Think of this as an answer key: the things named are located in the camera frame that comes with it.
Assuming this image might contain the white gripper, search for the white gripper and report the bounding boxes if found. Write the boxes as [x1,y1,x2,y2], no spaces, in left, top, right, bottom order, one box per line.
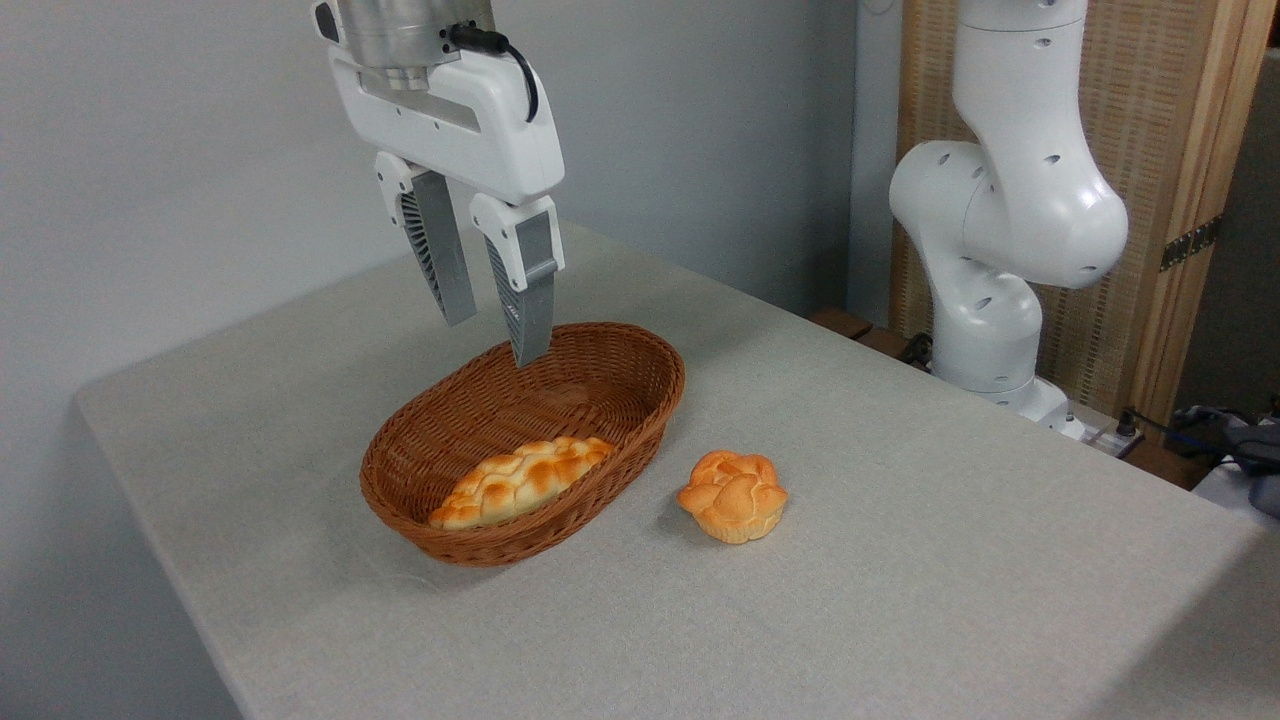
[328,45,566,369]

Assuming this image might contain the long braided bread loaf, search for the long braided bread loaf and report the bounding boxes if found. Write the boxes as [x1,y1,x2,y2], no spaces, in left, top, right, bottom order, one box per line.
[428,436,618,531]

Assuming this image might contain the brown wicker oval basket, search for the brown wicker oval basket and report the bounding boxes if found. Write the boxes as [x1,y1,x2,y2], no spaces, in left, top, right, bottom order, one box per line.
[359,321,687,568]

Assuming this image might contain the wooden rattan folding screen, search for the wooden rattan folding screen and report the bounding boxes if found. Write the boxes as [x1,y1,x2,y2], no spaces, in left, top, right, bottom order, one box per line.
[890,0,1279,431]

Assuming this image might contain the grey tablecloth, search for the grey tablecloth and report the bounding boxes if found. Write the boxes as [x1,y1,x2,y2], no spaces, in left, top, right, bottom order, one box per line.
[72,210,1280,720]

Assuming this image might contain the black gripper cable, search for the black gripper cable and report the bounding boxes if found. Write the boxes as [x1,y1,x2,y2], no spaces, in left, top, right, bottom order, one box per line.
[447,22,541,123]

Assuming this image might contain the black power cable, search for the black power cable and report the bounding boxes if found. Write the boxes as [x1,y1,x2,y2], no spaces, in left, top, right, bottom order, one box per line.
[1115,405,1251,456]

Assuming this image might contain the metal screen hinge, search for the metal screen hinge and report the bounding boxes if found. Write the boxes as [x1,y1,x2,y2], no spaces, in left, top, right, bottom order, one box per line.
[1160,215,1223,273]

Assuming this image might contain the blue-grey fabric bag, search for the blue-grey fabric bag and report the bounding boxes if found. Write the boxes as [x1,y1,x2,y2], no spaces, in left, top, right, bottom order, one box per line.
[1170,400,1280,519]

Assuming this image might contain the white power strip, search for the white power strip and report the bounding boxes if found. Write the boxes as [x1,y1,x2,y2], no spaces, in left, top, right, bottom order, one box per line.
[1082,415,1146,461]

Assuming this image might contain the round knotted bread bun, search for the round knotted bread bun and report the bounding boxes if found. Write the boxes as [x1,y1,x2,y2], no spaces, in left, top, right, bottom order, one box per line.
[677,450,790,545]

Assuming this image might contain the brown wooden plank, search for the brown wooden plank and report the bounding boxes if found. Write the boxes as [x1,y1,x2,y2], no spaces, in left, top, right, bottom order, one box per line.
[808,307,936,373]

